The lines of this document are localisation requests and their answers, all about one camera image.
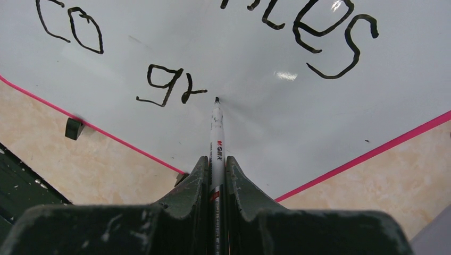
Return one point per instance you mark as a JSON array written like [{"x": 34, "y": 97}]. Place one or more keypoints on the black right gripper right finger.
[{"x": 260, "y": 225}]

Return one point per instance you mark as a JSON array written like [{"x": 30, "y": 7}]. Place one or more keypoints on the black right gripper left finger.
[{"x": 175, "y": 224}]

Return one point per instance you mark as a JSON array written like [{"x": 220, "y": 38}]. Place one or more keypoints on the silver whiteboard marker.
[{"x": 218, "y": 243}]

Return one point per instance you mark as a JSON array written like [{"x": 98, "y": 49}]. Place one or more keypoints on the pink framed whiteboard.
[{"x": 306, "y": 87}]

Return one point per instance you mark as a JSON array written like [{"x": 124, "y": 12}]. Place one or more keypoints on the black whiteboard clip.
[
  {"x": 73, "y": 128},
  {"x": 180, "y": 177}
]

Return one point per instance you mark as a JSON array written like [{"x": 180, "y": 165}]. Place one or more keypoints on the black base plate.
[{"x": 21, "y": 189}]

